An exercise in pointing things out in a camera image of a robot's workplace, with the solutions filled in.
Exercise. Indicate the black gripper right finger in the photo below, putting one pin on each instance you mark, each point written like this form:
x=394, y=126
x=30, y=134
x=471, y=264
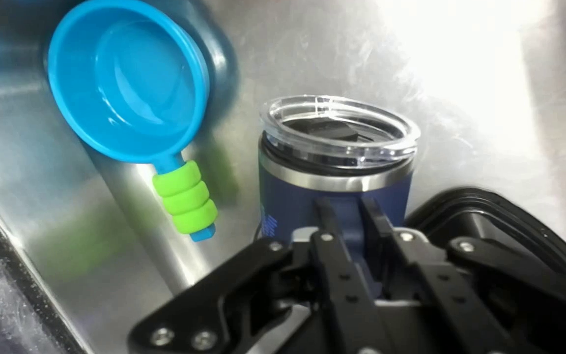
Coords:
x=441, y=287

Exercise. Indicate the stainless steel sink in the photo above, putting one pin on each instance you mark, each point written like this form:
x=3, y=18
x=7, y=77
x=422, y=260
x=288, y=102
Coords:
x=481, y=98

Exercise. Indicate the clear plastic tumbler lid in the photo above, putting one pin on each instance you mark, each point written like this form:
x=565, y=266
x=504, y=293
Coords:
x=343, y=130

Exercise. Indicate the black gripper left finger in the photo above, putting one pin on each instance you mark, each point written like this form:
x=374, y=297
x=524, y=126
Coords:
x=335, y=287

